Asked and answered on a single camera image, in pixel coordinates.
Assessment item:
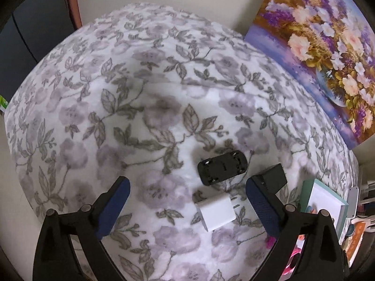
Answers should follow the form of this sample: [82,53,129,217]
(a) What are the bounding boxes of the black toy car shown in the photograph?
[197,150,248,186]

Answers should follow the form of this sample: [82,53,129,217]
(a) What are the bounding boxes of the floral painting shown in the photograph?
[244,0,375,150]

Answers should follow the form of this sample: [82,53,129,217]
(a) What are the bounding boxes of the grey floral blanket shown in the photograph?
[4,3,360,281]

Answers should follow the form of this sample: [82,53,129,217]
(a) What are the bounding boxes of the white charger plug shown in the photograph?
[195,195,238,232]

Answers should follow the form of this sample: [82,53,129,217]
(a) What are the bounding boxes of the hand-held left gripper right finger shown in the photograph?
[245,177,344,281]

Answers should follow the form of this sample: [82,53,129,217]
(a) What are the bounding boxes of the teal rimmed white tray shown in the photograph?
[299,178,350,240]

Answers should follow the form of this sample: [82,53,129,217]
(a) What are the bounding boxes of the pink wrist watch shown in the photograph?
[283,247,304,276]

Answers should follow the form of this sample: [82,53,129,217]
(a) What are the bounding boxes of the dark cabinet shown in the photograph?
[0,0,83,100]

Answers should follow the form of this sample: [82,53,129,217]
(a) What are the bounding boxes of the orange printed packet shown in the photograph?
[341,221,369,265]

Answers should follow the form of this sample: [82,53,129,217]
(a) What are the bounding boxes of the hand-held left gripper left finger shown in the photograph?
[32,176,131,281]

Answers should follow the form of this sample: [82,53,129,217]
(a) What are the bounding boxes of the grey plastic strip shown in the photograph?
[347,186,360,219]

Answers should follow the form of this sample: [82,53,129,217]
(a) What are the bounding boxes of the black box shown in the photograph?
[252,163,287,195]

